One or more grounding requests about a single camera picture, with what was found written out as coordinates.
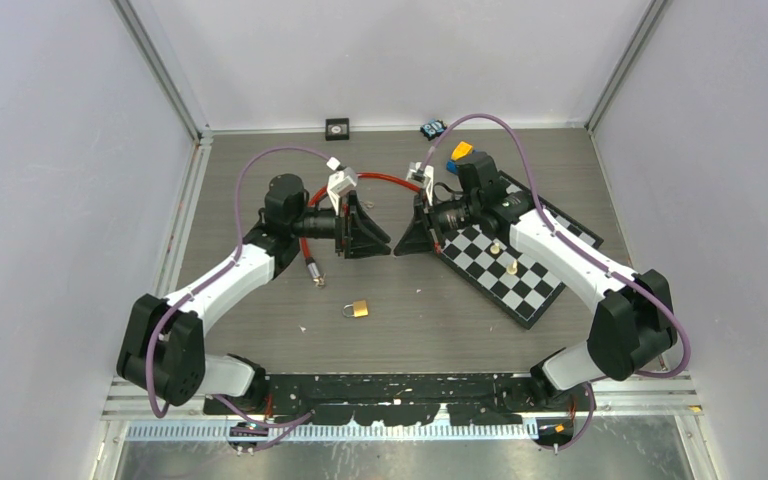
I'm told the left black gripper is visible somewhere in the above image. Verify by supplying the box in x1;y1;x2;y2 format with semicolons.
290;191;391;259

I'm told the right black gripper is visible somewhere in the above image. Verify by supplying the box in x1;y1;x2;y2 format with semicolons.
395;190;481;257

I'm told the red cable lock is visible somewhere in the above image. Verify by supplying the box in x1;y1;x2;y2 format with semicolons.
299;172;424;287

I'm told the small brass padlock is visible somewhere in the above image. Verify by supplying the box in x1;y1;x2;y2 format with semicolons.
341;300;369;318

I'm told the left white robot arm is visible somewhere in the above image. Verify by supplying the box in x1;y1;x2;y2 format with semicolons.
116;169;390;414

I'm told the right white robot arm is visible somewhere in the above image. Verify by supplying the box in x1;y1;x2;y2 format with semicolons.
394;151;679;411

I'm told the black white chessboard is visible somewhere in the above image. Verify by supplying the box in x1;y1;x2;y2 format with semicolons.
433;170;605;331

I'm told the yellow blue toy car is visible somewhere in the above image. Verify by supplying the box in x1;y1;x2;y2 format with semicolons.
446;141;474;174

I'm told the small blue toy car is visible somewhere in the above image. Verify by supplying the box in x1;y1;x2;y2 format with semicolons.
419;119;448;141

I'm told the black square box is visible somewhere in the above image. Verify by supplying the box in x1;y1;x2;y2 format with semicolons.
324;118;350;141

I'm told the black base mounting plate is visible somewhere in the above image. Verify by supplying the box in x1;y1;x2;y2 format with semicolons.
204;373;590;427

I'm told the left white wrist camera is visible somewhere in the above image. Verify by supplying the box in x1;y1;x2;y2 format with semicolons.
326;166;359;213

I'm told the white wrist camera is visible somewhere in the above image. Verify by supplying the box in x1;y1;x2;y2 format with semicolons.
326;166;359;213
406;161;435;205

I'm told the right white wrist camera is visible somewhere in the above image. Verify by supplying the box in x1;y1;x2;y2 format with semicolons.
406;161;435;205

